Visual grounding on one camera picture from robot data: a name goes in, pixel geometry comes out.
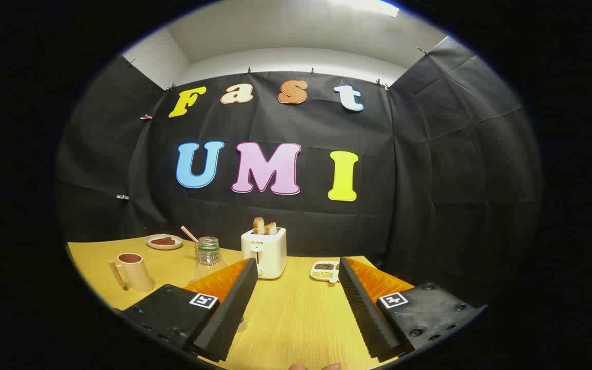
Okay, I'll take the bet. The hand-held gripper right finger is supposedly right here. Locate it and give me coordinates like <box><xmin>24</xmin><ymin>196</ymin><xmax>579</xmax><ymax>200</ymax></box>
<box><xmin>338</xmin><ymin>256</ymin><xmax>488</xmax><ymax>363</ymax></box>

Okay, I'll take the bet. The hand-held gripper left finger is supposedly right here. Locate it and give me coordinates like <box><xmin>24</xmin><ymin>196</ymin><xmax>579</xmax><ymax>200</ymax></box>
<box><xmin>114</xmin><ymin>258</ymin><xmax>259</xmax><ymax>363</ymax></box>

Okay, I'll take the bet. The clear plastic juice bottle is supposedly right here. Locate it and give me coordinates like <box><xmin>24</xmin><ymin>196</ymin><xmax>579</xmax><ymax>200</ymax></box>
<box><xmin>192</xmin><ymin>236</ymin><xmax>248</xmax><ymax>332</ymax></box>

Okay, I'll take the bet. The beige cup with wooden handle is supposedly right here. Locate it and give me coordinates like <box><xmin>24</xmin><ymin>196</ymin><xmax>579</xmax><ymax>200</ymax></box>
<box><xmin>107</xmin><ymin>253</ymin><xmax>155</xmax><ymax>292</ymax></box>

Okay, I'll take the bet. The white divided snack dish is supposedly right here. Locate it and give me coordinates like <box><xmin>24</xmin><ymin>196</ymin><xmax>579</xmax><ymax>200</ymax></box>
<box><xmin>310</xmin><ymin>261</ymin><xmax>341</xmax><ymax>284</ymax></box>

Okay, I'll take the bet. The wooden table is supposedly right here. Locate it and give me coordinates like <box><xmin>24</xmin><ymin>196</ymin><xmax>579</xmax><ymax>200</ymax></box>
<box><xmin>67</xmin><ymin>236</ymin><xmax>415</xmax><ymax>370</ymax></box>

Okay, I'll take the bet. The white toaster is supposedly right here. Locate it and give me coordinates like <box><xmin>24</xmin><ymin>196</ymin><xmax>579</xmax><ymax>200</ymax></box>
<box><xmin>240</xmin><ymin>227</ymin><xmax>287</xmax><ymax>280</ymax></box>

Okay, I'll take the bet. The white round plate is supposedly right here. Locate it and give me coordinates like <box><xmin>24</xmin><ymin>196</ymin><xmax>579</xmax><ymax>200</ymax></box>
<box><xmin>145</xmin><ymin>234</ymin><xmax>183</xmax><ymax>251</ymax></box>

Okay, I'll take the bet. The black backdrop cloth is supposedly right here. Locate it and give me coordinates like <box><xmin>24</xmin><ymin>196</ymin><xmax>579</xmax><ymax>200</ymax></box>
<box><xmin>57</xmin><ymin>36</ymin><xmax>543</xmax><ymax>309</ymax></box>

